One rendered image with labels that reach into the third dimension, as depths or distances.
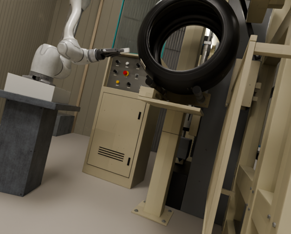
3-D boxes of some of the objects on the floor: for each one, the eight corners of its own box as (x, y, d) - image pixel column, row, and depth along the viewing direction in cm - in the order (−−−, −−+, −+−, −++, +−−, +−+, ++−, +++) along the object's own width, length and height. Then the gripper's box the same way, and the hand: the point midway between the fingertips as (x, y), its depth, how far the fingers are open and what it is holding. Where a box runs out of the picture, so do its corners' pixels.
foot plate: (142, 201, 179) (143, 198, 179) (173, 212, 171) (174, 210, 171) (130, 212, 154) (131, 209, 154) (166, 226, 145) (167, 223, 145)
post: (147, 206, 171) (218, -99, 171) (163, 212, 166) (236, -101, 167) (142, 212, 158) (218, -117, 159) (159, 218, 154) (238, -119, 154)
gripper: (93, 46, 145) (125, 40, 138) (102, 53, 157) (132, 48, 150) (93, 56, 144) (126, 52, 137) (102, 62, 157) (133, 58, 149)
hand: (124, 50), depth 145 cm, fingers closed
